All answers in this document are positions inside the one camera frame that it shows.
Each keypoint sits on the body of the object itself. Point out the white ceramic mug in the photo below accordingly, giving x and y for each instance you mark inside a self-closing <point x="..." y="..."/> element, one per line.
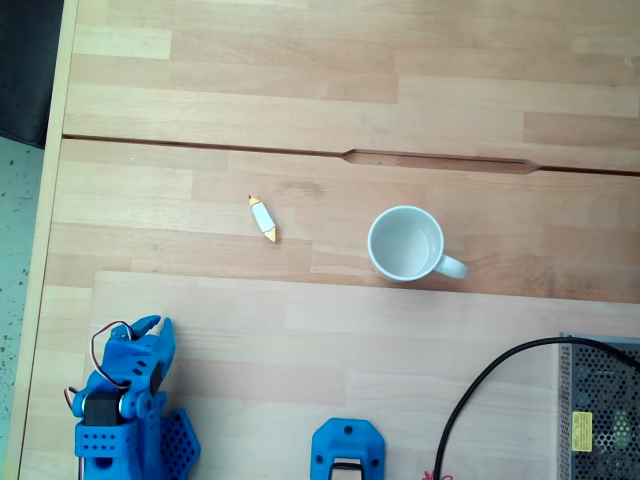
<point x="406" y="246"/>

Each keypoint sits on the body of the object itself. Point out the raised wooden board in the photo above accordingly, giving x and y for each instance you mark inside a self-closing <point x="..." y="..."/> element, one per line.
<point x="300" y="350"/>

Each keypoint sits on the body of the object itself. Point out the dark grey furniture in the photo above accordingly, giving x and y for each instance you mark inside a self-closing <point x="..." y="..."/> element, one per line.
<point x="25" y="65"/>

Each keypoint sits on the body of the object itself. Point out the perforated metal power supply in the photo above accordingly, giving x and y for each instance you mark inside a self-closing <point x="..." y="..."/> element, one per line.
<point x="600" y="395"/>

